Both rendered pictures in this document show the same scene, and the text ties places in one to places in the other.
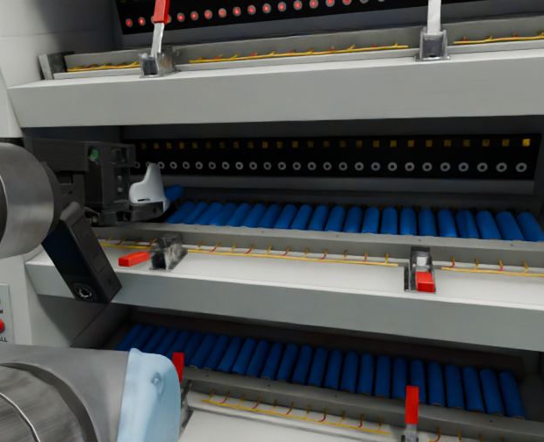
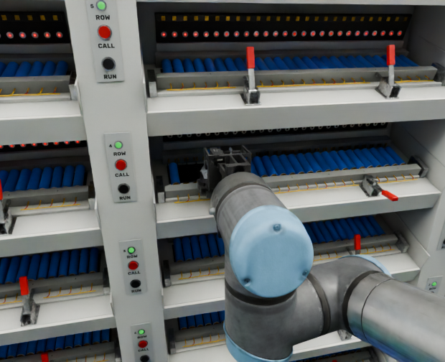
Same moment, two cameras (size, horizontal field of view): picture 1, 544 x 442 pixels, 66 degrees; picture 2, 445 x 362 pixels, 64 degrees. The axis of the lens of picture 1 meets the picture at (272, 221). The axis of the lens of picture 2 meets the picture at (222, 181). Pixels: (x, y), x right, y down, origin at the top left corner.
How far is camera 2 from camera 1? 0.50 m
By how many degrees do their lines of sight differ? 31
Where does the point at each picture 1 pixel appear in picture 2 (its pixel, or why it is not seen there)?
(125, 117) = (232, 127)
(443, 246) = (375, 173)
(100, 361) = (360, 263)
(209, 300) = not seen: hidden behind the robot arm
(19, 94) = (156, 116)
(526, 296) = (408, 190)
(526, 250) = (403, 169)
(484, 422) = (375, 240)
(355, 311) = (347, 210)
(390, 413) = (340, 247)
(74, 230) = not seen: hidden behind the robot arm
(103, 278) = not seen: hidden behind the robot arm
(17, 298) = (148, 245)
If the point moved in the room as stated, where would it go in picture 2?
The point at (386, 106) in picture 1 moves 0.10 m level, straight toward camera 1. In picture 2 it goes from (370, 118) to (408, 133)
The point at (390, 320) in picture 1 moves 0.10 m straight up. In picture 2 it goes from (360, 210) to (368, 166)
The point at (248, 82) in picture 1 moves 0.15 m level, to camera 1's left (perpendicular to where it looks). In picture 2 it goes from (311, 109) to (239, 119)
